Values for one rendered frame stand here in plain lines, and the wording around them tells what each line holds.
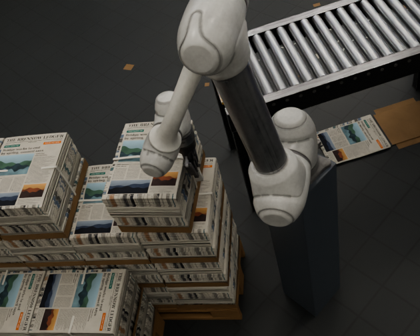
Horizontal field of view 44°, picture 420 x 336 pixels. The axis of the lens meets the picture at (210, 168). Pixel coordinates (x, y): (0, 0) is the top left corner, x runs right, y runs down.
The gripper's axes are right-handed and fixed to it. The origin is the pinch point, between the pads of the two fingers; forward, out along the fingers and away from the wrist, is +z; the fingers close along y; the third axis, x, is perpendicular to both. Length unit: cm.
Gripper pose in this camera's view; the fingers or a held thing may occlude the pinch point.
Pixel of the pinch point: (197, 174)
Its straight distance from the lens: 197.8
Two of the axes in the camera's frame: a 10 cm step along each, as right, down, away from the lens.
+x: 9.7, -0.8, -2.3
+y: -0.8, 7.9, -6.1
